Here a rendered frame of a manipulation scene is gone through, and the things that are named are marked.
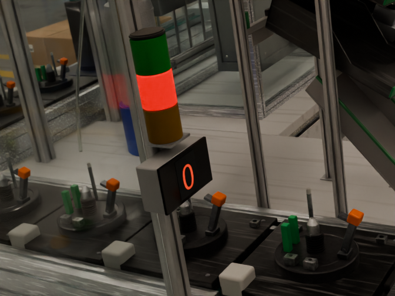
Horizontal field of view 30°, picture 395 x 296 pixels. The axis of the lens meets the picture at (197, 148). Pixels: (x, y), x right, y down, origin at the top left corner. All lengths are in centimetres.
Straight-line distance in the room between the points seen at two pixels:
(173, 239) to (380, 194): 71
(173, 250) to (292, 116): 118
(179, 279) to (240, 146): 96
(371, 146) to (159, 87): 50
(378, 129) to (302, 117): 81
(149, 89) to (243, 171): 93
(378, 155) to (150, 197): 50
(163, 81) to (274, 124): 121
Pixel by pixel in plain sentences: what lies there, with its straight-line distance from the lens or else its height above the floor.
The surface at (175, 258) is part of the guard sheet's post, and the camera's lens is 113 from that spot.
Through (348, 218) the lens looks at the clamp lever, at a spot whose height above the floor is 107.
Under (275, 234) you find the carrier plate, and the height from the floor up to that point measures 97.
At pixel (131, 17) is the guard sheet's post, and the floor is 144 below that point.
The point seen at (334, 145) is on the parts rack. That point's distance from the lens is 138.
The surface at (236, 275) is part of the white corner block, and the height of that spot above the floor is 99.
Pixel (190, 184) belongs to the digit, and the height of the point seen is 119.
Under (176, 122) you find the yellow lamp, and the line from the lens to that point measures 102.
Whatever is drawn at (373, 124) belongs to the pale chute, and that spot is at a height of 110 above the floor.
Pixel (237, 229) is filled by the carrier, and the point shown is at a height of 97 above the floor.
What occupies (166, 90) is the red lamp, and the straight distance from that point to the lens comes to 100.
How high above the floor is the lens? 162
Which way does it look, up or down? 21 degrees down
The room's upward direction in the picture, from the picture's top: 9 degrees counter-clockwise
